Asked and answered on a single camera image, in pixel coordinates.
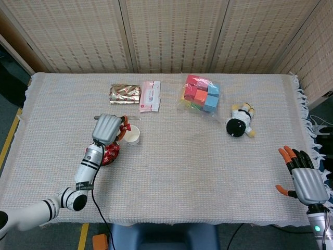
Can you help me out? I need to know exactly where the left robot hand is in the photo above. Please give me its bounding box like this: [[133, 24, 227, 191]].
[[91, 113, 131, 146]]

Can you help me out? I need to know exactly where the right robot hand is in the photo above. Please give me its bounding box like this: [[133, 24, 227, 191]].
[[275, 145, 330, 206]]

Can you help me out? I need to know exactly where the metal dish of red candies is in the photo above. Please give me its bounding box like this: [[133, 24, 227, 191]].
[[100, 142, 121, 167]]

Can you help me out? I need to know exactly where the white paper cup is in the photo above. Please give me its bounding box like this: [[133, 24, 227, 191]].
[[124, 125, 141, 146]]

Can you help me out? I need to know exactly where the silver table knife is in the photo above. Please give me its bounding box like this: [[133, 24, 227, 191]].
[[94, 116, 142, 121]]

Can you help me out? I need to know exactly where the gold foil snack packet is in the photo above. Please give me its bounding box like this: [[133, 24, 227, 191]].
[[108, 83, 142, 106]]

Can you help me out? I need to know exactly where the pink wet wipes pack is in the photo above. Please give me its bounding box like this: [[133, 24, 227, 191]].
[[139, 80, 161, 113]]

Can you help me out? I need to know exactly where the beige woven tablecloth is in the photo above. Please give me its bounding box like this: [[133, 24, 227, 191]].
[[0, 72, 332, 227]]

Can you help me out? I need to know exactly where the clear plastic bag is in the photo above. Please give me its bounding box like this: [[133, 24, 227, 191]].
[[176, 73, 225, 122]]

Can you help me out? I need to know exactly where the red foam cube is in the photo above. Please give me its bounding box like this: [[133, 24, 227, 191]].
[[184, 84, 198, 101], [185, 74, 206, 86]]

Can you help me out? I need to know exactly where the black haired plush doll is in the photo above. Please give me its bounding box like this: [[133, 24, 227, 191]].
[[225, 102, 257, 138]]

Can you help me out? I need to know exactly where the orange foam cube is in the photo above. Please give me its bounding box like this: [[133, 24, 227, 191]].
[[194, 89, 209, 107]]

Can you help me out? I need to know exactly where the pink foam cube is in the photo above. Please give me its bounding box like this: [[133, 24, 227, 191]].
[[196, 79, 214, 92]]

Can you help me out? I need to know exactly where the light blue foam cube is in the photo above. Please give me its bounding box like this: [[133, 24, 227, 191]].
[[207, 84, 221, 97], [202, 94, 219, 113]]

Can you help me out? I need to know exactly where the beige folding screen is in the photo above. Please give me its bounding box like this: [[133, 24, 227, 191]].
[[0, 0, 333, 105]]

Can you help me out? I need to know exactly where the orange floor block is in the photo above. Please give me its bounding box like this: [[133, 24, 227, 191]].
[[93, 233, 109, 250]]

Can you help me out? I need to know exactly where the blue padded seat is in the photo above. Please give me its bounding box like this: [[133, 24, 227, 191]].
[[108, 223, 220, 250]]

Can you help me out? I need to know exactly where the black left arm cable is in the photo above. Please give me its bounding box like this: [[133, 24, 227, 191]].
[[87, 139, 115, 250]]

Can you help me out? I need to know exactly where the black floor cable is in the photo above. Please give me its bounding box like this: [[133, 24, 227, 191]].
[[226, 223, 245, 250]]

